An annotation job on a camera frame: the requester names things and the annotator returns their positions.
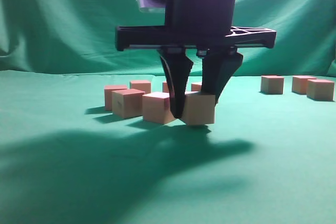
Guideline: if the green cloth backdrop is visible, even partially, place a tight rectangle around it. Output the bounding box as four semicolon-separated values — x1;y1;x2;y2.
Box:
1;0;335;77

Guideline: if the pink wooden cube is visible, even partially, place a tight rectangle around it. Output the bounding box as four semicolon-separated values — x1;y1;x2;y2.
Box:
291;76;316;95
130;80;151;94
112;89;145;119
260;76;284;94
162;81;169;93
142;92;175;124
104;84;128;111
191;82;202;92
307;79;335;101
181;91;216;125

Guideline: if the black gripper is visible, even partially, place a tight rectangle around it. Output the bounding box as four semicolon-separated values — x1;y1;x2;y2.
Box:
115;0;276;119

